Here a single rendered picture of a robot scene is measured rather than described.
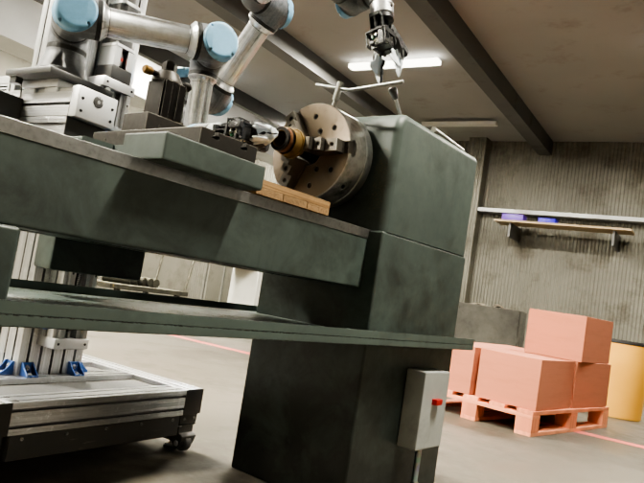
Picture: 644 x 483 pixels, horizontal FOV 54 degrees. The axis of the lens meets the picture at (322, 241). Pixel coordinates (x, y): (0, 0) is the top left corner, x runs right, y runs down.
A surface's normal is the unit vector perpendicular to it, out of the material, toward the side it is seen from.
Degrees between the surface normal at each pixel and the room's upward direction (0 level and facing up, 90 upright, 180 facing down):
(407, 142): 90
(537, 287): 90
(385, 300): 90
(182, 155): 90
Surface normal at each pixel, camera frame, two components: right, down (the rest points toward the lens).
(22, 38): 0.84, 0.09
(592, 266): -0.51, -0.15
